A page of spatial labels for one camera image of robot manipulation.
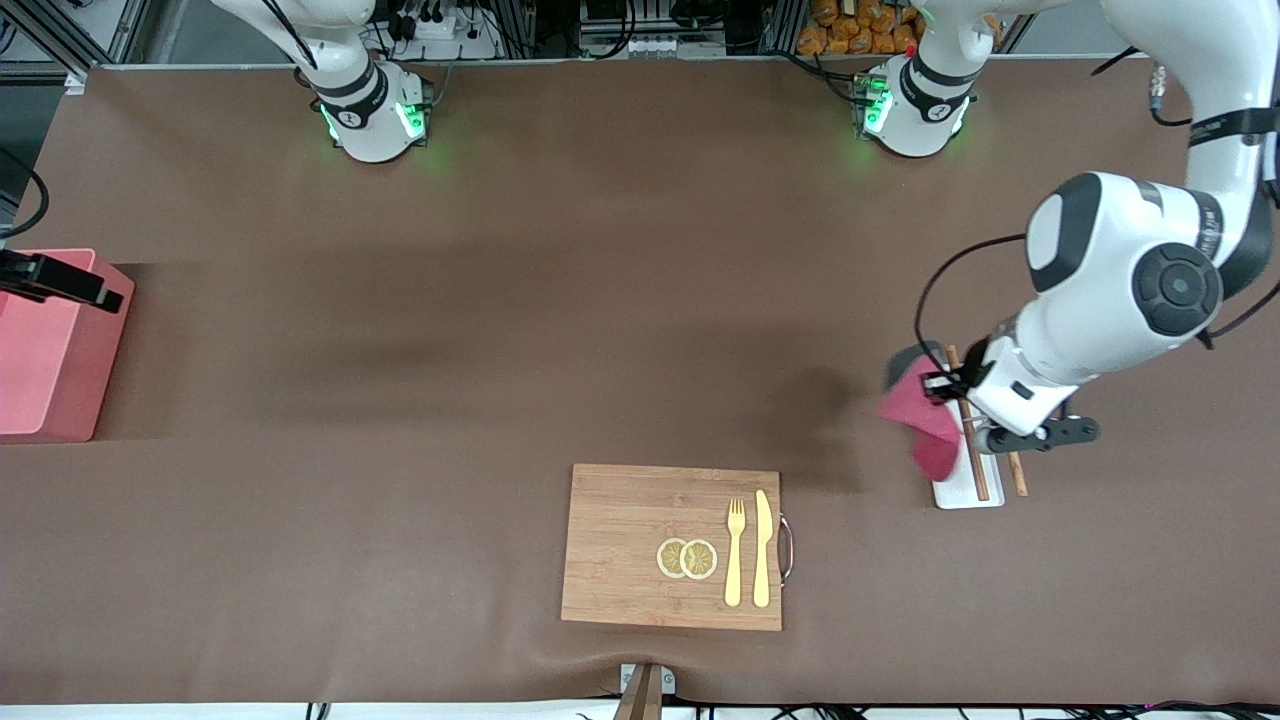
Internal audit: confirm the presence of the red and grey cloth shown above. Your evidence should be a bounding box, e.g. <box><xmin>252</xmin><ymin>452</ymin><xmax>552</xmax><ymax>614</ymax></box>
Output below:
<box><xmin>878</xmin><ymin>342</ymin><xmax>966</xmax><ymax>483</ymax></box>

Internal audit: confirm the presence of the pink box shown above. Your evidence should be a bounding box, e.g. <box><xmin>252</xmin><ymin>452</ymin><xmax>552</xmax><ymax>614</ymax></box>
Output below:
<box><xmin>0</xmin><ymin>248</ymin><xmax>135</xmax><ymax>444</ymax></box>

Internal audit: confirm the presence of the white rectangular tray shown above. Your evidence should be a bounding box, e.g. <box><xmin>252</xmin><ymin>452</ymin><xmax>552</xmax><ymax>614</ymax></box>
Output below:
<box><xmin>932</xmin><ymin>440</ymin><xmax>1006</xmax><ymax>511</ymax></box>

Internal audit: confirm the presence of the yellow plastic knife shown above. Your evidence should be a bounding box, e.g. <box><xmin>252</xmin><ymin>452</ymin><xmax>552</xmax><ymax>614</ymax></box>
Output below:
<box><xmin>752</xmin><ymin>489</ymin><xmax>774</xmax><ymax>609</ymax></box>

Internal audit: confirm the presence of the yellow plastic fork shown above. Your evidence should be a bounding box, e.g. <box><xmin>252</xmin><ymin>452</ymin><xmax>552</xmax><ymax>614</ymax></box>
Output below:
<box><xmin>724</xmin><ymin>498</ymin><xmax>747</xmax><ymax>608</ymax></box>

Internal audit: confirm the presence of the brown table mat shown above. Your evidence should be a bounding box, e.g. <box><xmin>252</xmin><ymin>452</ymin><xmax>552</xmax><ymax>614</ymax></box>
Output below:
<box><xmin>0</xmin><ymin>58</ymin><xmax>1280</xmax><ymax>707</ymax></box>

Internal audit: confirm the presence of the pile of orange pastries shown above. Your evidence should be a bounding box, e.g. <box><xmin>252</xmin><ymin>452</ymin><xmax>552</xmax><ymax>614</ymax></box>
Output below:
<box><xmin>797</xmin><ymin>0</ymin><xmax>923</xmax><ymax>57</ymax></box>

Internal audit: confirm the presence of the white power strip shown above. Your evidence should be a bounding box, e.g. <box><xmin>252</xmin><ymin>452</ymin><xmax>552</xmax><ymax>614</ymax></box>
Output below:
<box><xmin>385</xmin><ymin>12</ymin><xmax>503</xmax><ymax>61</ymax></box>

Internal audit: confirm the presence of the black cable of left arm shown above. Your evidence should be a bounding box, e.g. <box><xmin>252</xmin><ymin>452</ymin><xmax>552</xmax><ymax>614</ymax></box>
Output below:
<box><xmin>914</xmin><ymin>234</ymin><xmax>1031</xmax><ymax>381</ymax></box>

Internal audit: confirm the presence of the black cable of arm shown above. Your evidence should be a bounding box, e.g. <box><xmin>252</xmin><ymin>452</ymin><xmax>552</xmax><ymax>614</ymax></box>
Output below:
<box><xmin>914</xmin><ymin>234</ymin><xmax>1031</xmax><ymax>381</ymax></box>
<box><xmin>0</xmin><ymin>150</ymin><xmax>51</xmax><ymax>239</ymax></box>

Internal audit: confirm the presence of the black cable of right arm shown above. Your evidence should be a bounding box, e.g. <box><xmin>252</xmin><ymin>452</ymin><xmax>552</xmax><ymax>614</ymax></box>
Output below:
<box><xmin>0</xmin><ymin>150</ymin><xmax>51</xmax><ymax>239</ymax></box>

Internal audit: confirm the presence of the aluminium frame rail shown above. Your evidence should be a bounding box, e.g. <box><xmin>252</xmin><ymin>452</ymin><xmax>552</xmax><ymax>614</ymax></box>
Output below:
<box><xmin>0</xmin><ymin>0</ymin><xmax>151</xmax><ymax>81</ymax></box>

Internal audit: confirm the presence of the wooden cutting board with handle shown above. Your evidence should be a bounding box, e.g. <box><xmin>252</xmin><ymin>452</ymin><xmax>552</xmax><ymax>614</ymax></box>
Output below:
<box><xmin>561</xmin><ymin>463</ymin><xmax>796</xmax><ymax>632</ymax></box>

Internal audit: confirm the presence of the grey metal bracket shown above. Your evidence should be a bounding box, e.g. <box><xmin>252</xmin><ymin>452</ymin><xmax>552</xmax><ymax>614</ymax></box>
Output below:
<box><xmin>620</xmin><ymin>663</ymin><xmax>677</xmax><ymax>696</ymax></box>

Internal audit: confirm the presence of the aluminium profile post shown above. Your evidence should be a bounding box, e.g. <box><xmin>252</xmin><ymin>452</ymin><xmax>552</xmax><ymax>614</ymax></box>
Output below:
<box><xmin>612</xmin><ymin>665</ymin><xmax>664</xmax><ymax>720</ymax></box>

